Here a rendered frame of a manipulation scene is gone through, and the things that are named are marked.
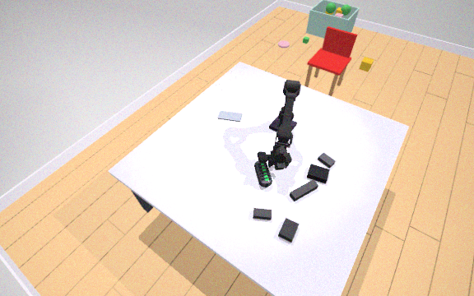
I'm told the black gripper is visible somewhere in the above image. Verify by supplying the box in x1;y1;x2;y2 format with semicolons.
257;146;292;168

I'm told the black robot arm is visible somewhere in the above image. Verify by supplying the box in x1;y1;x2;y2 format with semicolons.
272;80;301;170

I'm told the dark grey unit with label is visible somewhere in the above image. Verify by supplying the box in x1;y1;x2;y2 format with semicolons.
254;161;272;187

